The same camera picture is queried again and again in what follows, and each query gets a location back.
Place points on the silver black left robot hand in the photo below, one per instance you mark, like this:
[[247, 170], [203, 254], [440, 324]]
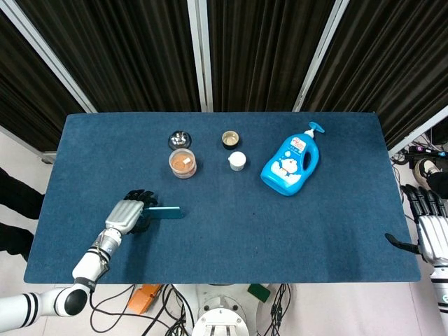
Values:
[[124, 213]]

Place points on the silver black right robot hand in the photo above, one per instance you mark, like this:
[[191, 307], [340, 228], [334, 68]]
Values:
[[432, 232]]

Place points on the teal card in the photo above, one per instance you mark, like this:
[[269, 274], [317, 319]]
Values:
[[168, 212]]

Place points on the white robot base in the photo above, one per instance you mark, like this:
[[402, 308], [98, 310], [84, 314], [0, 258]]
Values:
[[220, 315]]

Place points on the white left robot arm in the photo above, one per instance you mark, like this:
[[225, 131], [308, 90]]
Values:
[[89, 262]]

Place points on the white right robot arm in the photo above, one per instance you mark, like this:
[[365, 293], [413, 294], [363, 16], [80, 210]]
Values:
[[441, 290]]

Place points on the dark green rectangular block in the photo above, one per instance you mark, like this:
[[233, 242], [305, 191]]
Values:
[[259, 292]]

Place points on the white and black shoe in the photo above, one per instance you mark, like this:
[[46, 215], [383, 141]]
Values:
[[425, 168]]

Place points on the clear jar of rubber bands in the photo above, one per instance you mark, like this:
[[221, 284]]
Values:
[[182, 164]]

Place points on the black power strip with plugs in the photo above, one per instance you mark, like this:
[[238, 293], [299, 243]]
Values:
[[425, 151]]

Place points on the orange device on floor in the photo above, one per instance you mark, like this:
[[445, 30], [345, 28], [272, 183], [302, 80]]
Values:
[[143, 297]]

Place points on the blue table cloth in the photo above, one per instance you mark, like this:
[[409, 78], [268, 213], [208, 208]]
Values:
[[224, 238]]

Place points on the person leg in black trousers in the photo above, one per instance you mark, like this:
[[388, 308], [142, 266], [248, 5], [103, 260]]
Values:
[[17, 196], [14, 241]]

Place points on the small white lidded jar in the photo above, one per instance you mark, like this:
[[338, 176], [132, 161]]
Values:
[[237, 161]]

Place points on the black cup with beige inside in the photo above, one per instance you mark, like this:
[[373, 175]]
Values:
[[231, 140]]

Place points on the dark pleated curtain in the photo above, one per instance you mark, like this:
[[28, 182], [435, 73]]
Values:
[[392, 59], [122, 52], [266, 52], [24, 94]]

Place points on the blue cartoon detergent pump bottle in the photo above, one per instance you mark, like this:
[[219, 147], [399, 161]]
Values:
[[288, 171]]

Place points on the white frame post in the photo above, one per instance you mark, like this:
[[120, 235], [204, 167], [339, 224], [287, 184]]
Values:
[[420, 131], [45, 52], [200, 52], [320, 52]]

